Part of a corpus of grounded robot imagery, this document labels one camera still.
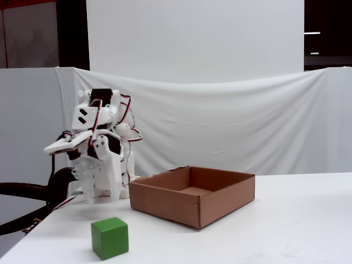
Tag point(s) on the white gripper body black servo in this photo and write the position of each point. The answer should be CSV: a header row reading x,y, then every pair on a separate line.
x,y
105,162

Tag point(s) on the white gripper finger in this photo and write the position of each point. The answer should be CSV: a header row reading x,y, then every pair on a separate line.
x,y
86,181
110,173

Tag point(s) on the green cube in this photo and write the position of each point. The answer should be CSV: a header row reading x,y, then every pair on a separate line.
x,y
110,239

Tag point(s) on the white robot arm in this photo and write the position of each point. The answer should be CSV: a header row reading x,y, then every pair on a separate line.
x,y
82,121

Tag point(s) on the brown cardboard box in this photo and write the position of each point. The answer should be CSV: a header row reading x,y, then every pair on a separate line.
x,y
165,198

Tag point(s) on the grey partition panel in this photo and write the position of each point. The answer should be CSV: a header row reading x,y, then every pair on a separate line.
x,y
27,110

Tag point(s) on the white draped cloth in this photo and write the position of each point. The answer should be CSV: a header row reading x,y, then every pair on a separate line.
x,y
220,123

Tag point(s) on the white backdrop panel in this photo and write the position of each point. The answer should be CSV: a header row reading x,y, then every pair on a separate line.
x,y
192,41

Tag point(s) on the long ceiling light strip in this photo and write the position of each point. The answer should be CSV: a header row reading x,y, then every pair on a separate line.
x,y
312,33

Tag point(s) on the white wrist camera mount plate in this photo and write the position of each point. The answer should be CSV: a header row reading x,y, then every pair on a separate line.
x,y
66,144

